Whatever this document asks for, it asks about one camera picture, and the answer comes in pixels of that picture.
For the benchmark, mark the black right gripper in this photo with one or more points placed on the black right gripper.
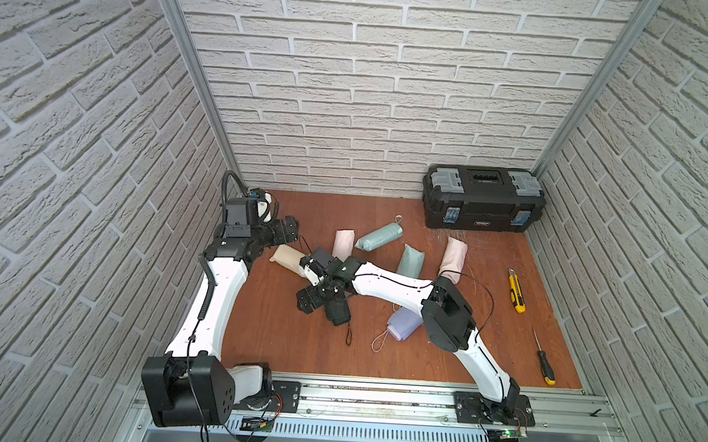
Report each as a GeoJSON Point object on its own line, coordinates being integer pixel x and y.
{"type": "Point", "coordinates": [315, 298]}

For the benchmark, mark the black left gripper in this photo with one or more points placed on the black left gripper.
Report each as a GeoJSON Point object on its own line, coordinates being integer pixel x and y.
{"type": "Point", "coordinates": [284, 230]}

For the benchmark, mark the beige umbrella sleeve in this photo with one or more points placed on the beige umbrella sleeve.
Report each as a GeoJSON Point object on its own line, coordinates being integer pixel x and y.
{"type": "Point", "coordinates": [289, 258]}

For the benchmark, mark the light pink sleeved umbrella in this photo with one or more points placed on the light pink sleeved umbrella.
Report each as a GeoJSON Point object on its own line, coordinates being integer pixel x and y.
{"type": "Point", "coordinates": [343, 244]}

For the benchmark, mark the black umbrella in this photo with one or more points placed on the black umbrella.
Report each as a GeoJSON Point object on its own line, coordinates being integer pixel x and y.
{"type": "Point", "coordinates": [338, 313]}

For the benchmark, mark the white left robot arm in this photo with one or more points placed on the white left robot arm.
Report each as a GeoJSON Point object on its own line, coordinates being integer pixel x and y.
{"type": "Point", "coordinates": [188, 385]}

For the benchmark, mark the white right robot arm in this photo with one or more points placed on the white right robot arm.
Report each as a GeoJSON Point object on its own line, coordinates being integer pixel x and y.
{"type": "Point", "coordinates": [447, 317]}

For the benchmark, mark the mint green sleeved umbrella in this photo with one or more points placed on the mint green sleeved umbrella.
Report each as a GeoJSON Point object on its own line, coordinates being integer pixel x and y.
{"type": "Point", "coordinates": [381, 236]}

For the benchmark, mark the small mint green sleeve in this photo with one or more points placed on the small mint green sleeve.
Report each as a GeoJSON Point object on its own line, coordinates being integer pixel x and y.
{"type": "Point", "coordinates": [411, 263]}

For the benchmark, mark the lilac sleeved umbrella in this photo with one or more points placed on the lilac sleeved umbrella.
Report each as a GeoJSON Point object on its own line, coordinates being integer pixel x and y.
{"type": "Point", "coordinates": [401, 324]}

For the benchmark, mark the black plastic toolbox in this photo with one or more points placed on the black plastic toolbox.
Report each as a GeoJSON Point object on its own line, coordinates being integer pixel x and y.
{"type": "Point", "coordinates": [481, 198]}

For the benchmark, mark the yellow utility knife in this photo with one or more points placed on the yellow utility knife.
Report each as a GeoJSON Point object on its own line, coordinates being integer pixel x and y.
{"type": "Point", "coordinates": [516, 293]}

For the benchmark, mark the black yellow screwdriver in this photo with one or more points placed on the black yellow screwdriver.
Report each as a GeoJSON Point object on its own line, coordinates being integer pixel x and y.
{"type": "Point", "coordinates": [545, 368]}

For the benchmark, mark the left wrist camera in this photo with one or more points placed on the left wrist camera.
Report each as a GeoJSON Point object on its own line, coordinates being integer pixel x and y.
{"type": "Point", "coordinates": [252, 209]}

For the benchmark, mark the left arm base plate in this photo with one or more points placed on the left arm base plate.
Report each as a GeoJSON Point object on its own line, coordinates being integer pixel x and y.
{"type": "Point", "coordinates": [280, 396]}

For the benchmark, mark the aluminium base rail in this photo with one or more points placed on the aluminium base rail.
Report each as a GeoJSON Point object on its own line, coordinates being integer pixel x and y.
{"type": "Point", "coordinates": [354, 409]}

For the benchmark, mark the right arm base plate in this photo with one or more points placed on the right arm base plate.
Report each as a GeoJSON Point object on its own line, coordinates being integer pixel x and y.
{"type": "Point", "coordinates": [472, 408]}

